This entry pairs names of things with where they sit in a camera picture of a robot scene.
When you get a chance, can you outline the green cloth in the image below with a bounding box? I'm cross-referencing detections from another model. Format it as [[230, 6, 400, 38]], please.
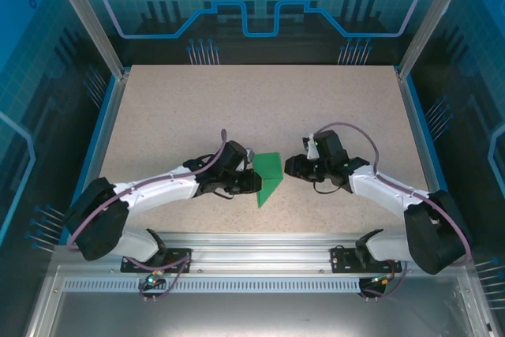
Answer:
[[251, 151, 284, 210]]

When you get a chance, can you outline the blue side strip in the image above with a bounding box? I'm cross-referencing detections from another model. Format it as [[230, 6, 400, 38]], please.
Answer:
[[66, 74, 119, 215], [404, 74, 458, 215]]

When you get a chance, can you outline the steel bottom panel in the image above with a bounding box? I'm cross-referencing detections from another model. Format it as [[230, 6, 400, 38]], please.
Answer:
[[45, 291, 492, 337]]

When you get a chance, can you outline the small LED connector board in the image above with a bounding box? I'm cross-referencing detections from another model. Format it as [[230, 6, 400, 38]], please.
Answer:
[[368, 273, 395, 286], [144, 271, 165, 289]]

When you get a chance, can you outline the long aluminium mounting rail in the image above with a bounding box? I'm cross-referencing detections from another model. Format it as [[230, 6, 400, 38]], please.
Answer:
[[53, 231, 474, 277]]

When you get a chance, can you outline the aluminium side rail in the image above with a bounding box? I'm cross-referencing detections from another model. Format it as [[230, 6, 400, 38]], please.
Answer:
[[397, 72, 443, 200], [84, 72, 129, 196]]

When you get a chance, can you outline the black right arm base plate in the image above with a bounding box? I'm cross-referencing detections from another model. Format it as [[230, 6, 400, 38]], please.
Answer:
[[330, 245, 399, 275]]

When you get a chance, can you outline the slotted grey cable duct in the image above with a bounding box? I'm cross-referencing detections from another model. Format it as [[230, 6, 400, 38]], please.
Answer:
[[62, 277, 395, 294]]

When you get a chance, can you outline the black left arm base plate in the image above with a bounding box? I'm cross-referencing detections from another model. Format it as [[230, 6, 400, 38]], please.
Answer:
[[120, 247, 193, 275]]

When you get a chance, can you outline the aluminium frame post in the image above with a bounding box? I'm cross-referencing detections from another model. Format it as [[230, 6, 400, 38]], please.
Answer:
[[43, 0, 131, 80], [395, 0, 474, 81]]

